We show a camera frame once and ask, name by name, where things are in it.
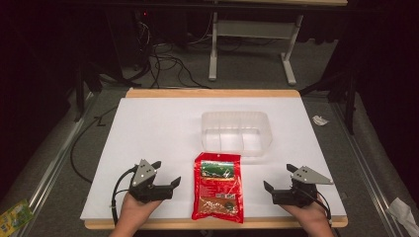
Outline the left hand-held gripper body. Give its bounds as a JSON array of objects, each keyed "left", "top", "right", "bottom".
[{"left": 128, "top": 158, "right": 174, "bottom": 203}]

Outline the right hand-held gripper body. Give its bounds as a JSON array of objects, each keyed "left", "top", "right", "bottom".
[{"left": 271, "top": 165, "right": 334, "bottom": 208}]

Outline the person's right hand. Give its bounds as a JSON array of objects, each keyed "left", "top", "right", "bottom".
[{"left": 280, "top": 197, "right": 332, "bottom": 230}]

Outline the person's left hand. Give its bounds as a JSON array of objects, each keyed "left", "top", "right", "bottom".
[{"left": 115, "top": 193, "right": 163, "bottom": 231}]

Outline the white table mat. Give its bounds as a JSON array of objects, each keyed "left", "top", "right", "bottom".
[{"left": 79, "top": 96, "right": 348, "bottom": 221}]

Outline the red snack packet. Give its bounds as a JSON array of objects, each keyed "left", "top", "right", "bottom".
[{"left": 191, "top": 151, "right": 245, "bottom": 224}]

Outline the crumpled white paper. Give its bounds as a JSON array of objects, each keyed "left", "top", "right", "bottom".
[{"left": 311, "top": 115, "right": 330, "bottom": 127}]

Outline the clear plastic container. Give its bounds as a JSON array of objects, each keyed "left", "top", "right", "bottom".
[{"left": 201, "top": 111, "right": 274, "bottom": 158}]

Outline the black metal stand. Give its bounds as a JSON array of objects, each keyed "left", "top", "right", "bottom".
[
  {"left": 72, "top": 60, "right": 132, "bottom": 123},
  {"left": 298, "top": 63, "right": 360, "bottom": 136}
]

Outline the white crumpled cloth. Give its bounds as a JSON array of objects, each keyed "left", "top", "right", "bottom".
[{"left": 386, "top": 197, "right": 419, "bottom": 237}]

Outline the green yellow packet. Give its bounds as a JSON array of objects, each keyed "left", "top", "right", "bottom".
[{"left": 0, "top": 198, "right": 35, "bottom": 237}]

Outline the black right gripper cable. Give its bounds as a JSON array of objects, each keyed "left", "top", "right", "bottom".
[{"left": 305, "top": 188, "right": 332, "bottom": 221}]

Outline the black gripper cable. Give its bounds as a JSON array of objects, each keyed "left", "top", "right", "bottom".
[
  {"left": 305, "top": 188, "right": 332, "bottom": 221},
  {"left": 111, "top": 165, "right": 138, "bottom": 225}
]

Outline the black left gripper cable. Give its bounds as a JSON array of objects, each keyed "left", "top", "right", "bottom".
[{"left": 111, "top": 165, "right": 138, "bottom": 225}]

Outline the black floor cable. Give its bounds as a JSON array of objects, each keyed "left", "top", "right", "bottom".
[{"left": 69, "top": 104, "right": 119, "bottom": 185}]

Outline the metal floor rail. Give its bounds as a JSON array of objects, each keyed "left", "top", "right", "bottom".
[
  {"left": 19, "top": 92, "right": 95, "bottom": 237},
  {"left": 330, "top": 102, "right": 401, "bottom": 237}
]

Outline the tangle of black cables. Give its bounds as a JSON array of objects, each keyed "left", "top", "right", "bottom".
[{"left": 132, "top": 13, "right": 213, "bottom": 90}]

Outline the white metal desk frame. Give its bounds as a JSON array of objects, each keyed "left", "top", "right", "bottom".
[{"left": 208, "top": 12, "right": 304, "bottom": 87}]

